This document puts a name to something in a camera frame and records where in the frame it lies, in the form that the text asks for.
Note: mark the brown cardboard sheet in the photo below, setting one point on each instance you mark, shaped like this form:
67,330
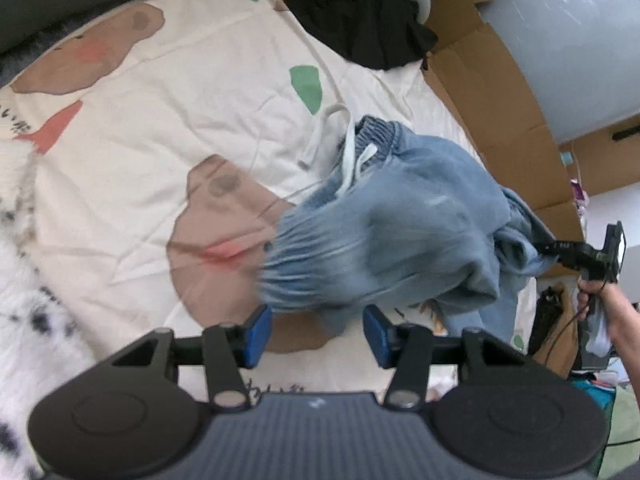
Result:
500,95

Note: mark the grey plastic-wrapped mattress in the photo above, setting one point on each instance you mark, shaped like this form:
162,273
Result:
560,35

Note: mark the person's right forearm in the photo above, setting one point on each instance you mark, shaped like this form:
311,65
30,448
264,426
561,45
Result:
622,325

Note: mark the standing cardboard panel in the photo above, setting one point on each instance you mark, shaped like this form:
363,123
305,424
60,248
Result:
605,165

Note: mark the light blue jeans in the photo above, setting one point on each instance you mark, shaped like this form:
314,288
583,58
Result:
415,220

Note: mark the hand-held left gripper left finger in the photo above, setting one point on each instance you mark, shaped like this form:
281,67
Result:
257,335

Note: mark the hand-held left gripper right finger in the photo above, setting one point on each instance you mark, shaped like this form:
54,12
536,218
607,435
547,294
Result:
377,337

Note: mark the brown folded garment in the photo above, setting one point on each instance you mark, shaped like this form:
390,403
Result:
565,330

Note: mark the black clothes pile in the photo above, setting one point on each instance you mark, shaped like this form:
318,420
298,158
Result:
360,15

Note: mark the person's right hand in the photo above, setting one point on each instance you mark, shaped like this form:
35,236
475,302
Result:
595,302

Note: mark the black folded garment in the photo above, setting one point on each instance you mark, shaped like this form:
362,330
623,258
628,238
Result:
542,320

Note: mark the cream bear print bedsheet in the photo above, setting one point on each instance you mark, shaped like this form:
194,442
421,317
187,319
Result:
150,135

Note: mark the white spotted fluffy blanket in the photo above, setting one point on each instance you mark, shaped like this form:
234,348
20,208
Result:
30,335

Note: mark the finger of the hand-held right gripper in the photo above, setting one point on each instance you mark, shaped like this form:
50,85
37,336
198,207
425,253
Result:
570,252

